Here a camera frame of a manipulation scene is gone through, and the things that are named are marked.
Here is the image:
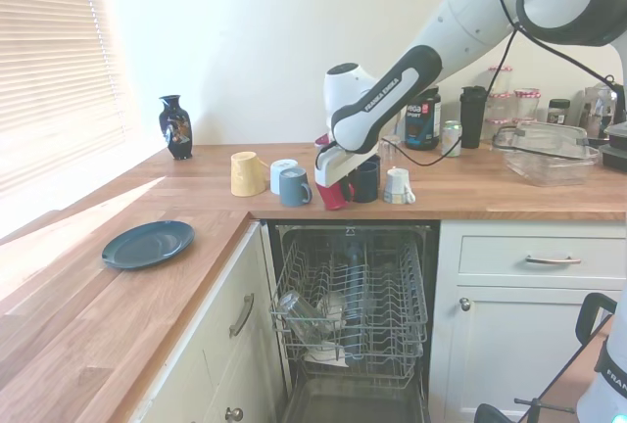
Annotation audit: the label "small white cup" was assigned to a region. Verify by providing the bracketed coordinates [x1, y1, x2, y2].
[317, 290, 347, 322]

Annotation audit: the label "steel dishwasher door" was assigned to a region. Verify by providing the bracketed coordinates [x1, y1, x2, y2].
[281, 376, 428, 423]

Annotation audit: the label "black protein powder tub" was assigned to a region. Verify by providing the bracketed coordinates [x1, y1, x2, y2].
[404, 85, 443, 152]

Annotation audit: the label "black shaker bottle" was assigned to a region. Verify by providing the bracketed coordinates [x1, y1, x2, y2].
[458, 85, 490, 150]

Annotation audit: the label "clear glass in rack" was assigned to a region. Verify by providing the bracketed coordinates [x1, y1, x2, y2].
[276, 289, 340, 345]

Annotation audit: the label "red mug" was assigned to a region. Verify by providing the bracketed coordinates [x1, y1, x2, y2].
[316, 181, 352, 212]

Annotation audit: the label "clear plastic container base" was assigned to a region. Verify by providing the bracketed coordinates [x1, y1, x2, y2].
[504, 145, 602, 188]

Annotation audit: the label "tall clear drinking glass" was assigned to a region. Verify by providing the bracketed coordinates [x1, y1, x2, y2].
[379, 134, 404, 170]

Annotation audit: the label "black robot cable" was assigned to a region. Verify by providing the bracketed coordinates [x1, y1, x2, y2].
[381, 0, 627, 167]

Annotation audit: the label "black lidded container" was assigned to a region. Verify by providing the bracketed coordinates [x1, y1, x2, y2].
[600, 121, 627, 170]

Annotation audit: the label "white patterned mug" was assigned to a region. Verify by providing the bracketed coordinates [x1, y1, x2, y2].
[383, 167, 418, 206]

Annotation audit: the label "white green drink can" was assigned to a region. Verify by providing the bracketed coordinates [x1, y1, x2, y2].
[441, 119, 464, 159]

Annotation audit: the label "lower wire dishwasher rack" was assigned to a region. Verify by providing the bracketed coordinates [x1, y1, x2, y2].
[283, 339, 425, 394]

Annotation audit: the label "plain navy mug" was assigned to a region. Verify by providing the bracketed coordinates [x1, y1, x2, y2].
[352, 162, 382, 204]

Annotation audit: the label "clear container lid black clips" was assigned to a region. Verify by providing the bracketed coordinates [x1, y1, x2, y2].
[492, 121, 590, 154]

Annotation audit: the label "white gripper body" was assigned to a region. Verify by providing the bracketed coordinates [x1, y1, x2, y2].
[313, 146, 381, 190]

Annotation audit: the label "grey blue mug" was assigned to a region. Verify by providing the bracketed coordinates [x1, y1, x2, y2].
[278, 166, 314, 209]

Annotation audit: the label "glass jar red checkered lid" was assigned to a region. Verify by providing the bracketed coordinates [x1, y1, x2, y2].
[512, 88, 543, 123]
[484, 92, 515, 124]
[487, 65, 513, 97]

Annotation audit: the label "dark blue plate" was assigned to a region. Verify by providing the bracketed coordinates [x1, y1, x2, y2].
[101, 219, 197, 271]

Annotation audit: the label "white bowl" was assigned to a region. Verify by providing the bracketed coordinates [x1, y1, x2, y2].
[303, 342, 352, 368]

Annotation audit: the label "pale blue mug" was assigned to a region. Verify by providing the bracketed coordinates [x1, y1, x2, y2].
[268, 159, 301, 196]

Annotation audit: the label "metal drawer handle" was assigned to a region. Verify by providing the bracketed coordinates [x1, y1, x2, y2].
[228, 292, 256, 339]
[524, 253, 583, 266]

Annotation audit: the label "grey wire dishwasher rack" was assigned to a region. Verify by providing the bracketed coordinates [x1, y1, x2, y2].
[268, 234, 430, 361]

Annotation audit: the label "dark jar black lid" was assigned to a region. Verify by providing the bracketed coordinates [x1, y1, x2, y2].
[547, 98, 572, 126]

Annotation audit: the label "beige slatted window blind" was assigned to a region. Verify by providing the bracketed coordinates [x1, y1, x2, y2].
[0, 0, 126, 195]

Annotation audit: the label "dark blue painted vase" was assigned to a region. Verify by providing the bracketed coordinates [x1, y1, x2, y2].
[158, 94, 194, 162]

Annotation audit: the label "yellow mug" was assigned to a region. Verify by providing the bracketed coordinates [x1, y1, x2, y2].
[229, 150, 271, 198]

